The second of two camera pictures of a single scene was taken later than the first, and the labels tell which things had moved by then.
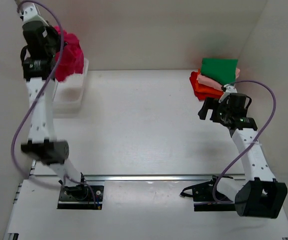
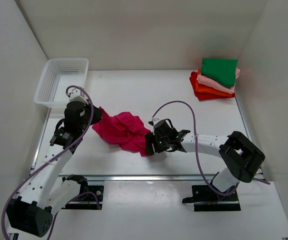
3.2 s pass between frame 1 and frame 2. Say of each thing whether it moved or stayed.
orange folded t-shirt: stayed
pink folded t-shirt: stayed
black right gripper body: moved
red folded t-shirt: stayed
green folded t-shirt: stayed
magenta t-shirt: moved
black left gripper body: moved
